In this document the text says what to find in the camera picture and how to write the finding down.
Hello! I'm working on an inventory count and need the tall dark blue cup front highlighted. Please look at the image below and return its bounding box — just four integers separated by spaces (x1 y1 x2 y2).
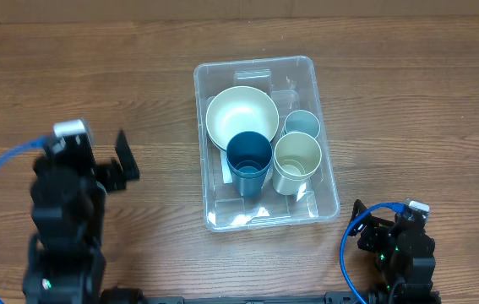
234 160 263 178

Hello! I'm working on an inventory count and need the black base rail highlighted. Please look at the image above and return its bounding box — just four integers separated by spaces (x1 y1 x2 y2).
140 291 360 304

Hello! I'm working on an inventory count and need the white label in bin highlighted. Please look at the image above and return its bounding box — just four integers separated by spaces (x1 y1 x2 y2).
220 151 232 184

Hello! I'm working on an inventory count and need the clear plastic storage bin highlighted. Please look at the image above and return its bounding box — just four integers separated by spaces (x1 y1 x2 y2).
193 56 340 232

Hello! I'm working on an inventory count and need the tall dark blue cup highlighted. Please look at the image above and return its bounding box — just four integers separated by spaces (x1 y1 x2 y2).
226 131 273 198
234 160 263 178

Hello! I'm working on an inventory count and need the right blue cable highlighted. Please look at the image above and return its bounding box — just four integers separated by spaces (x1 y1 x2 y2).
339 202 407 304

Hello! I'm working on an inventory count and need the small grey cup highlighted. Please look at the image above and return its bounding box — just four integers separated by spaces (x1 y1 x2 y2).
281 110 321 138

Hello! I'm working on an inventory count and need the cream bowl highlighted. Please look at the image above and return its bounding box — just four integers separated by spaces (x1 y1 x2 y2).
205 86 280 151

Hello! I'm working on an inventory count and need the tall cream cup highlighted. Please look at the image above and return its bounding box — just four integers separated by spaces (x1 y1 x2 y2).
272 132 323 196

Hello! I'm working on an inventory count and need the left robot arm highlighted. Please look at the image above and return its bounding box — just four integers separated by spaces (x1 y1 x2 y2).
22 132 139 304

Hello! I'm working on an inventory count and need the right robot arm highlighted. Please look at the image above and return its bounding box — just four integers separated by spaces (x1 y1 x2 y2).
339 198 441 304

